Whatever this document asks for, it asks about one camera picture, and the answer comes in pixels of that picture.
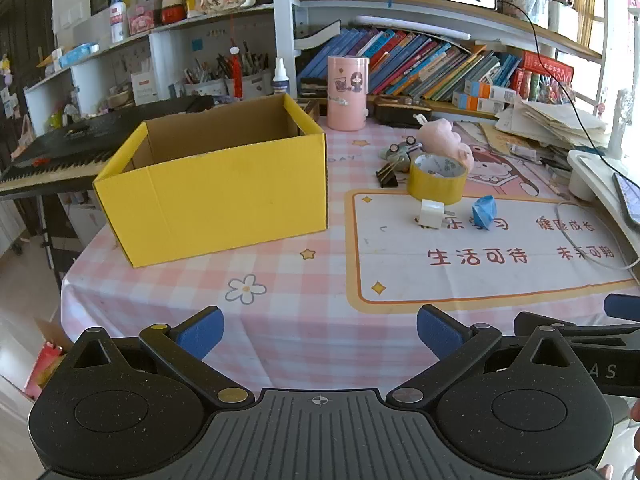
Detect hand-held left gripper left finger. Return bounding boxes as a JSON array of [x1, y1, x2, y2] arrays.
[[60, 306, 256, 411]]

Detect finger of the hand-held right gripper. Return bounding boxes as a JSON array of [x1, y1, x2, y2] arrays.
[[514, 311, 640, 347], [603, 294, 640, 322]]

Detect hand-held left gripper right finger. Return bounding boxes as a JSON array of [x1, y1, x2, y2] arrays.
[[385, 304, 583, 410]]

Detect yellow cardboard box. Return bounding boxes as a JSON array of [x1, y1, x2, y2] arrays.
[[92, 92, 329, 268]]

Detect yellow tape roll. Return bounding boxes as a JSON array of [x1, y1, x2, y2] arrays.
[[407, 152, 469, 206]]

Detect pink plush pig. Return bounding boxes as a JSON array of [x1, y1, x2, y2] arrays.
[[417, 117, 475, 168]]

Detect pink checked desktop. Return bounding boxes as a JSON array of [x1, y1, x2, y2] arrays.
[[60, 110, 640, 396]]

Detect dark smartphone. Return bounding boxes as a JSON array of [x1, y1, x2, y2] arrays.
[[612, 172, 640, 226]]

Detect white charger cube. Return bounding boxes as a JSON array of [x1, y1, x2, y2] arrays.
[[416, 199, 446, 231]]

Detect blue folded paper ball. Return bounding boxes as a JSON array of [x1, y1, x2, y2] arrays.
[[472, 196, 497, 231]]

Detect white desk stand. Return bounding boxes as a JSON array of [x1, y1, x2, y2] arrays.
[[566, 149, 640, 233]]

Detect red paper bag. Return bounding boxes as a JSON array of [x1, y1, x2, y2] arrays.
[[24, 341, 66, 401]]

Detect black binder clip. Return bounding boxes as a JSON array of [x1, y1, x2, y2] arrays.
[[376, 162, 401, 188]]

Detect black keyboard stand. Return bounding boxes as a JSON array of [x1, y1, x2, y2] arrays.
[[36, 194, 66, 291]]

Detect small green toy car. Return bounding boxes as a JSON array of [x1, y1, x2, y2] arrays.
[[382, 141, 423, 163]]

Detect small white packet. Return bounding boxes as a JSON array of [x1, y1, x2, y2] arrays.
[[507, 142, 540, 161]]

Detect stack of loose papers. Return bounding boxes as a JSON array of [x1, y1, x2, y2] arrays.
[[495, 95, 608, 161]]

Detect brown paper folder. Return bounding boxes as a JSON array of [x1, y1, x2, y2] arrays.
[[480, 122, 551, 161]]

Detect dark brown wooden box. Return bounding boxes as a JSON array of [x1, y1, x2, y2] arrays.
[[374, 95, 433, 127]]

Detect black electronic keyboard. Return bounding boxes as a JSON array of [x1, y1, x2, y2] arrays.
[[0, 96, 216, 196]]

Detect colourful pen pack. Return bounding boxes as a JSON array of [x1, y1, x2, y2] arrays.
[[537, 75, 576, 103]]

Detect orange and white carton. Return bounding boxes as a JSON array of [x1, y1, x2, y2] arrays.
[[465, 80, 517, 103], [452, 91, 506, 113]]

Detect white pen cup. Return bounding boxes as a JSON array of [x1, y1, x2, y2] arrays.
[[184, 77, 228, 98], [225, 72, 273, 101]]

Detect pink cylinder container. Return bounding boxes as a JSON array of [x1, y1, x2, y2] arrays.
[[327, 56, 370, 131]]

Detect white box with red label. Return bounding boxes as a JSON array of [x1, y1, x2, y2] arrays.
[[131, 71, 158, 103]]

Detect thick red book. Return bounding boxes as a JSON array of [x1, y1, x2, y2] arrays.
[[522, 51, 576, 86]]

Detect red tassel ornament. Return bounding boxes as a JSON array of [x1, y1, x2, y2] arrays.
[[229, 46, 244, 99]]

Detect white spray bottle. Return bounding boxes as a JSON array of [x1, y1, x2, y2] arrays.
[[272, 57, 291, 96]]

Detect row of leaning books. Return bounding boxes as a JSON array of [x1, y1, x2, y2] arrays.
[[297, 27, 523, 103]]

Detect white storage bins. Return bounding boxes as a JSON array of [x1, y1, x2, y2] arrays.
[[520, 0, 581, 36]]

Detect blue tissue pack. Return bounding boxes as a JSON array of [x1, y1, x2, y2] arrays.
[[59, 42, 100, 70]]

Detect pink gift box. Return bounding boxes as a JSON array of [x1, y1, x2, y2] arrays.
[[127, 5, 156, 36]]

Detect white lotion bottle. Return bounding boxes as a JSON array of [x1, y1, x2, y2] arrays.
[[110, 0, 128, 43]]

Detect red jar with white lid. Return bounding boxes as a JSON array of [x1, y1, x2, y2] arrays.
[[160, 0, 186, 25]]

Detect white bookshelf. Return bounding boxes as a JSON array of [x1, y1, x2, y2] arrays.
[[22, 0, 608, 126]]

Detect dark wooden door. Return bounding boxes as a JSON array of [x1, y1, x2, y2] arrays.
[[0, 0, 55, 111]]

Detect white cable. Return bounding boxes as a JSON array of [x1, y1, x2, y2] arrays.
[[554, 201, 640, 271]]

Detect black cable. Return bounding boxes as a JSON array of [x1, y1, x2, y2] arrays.
[[500, 0, 636, 176]]

